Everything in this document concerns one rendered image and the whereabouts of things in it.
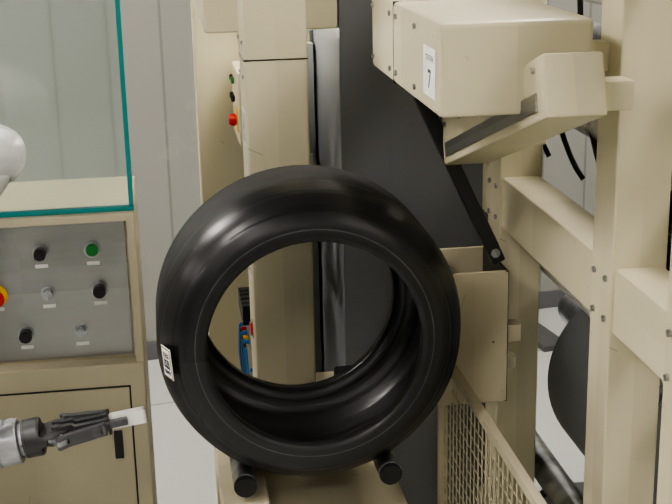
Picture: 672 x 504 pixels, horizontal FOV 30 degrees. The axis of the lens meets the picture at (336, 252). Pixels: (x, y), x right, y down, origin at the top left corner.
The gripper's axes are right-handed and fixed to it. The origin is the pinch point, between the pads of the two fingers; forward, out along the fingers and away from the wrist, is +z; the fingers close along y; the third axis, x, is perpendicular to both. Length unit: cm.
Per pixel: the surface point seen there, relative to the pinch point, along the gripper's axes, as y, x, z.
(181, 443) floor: 206, 102, -4
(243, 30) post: 26, -66, 37
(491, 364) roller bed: 19, 13, 76
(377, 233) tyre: -12, -30, 52
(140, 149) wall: 297, 8, -1
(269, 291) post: 26.0, -10.8, 32.1
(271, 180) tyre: 2, -40, 35
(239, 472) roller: -8.5, 12.1, 19.0
